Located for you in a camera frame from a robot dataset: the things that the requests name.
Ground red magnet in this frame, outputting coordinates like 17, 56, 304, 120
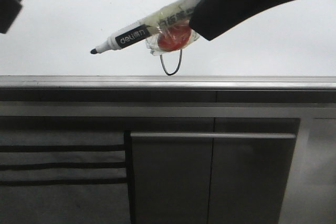
145, 20, 200, 56

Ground grey aluminium whiteboard frame rail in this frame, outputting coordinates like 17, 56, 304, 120
1, 75, 335, 91

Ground grey cabinet with handle bar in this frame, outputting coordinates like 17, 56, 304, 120
130, 118, 300, 223

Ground grey drawer unit black slots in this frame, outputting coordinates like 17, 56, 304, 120
1, 118, 132, 223

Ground white black whiteboard marker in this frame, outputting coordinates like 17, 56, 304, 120
90, 0, 201, 55

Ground white whiteboard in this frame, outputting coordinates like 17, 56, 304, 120
1, 0, 335, 76

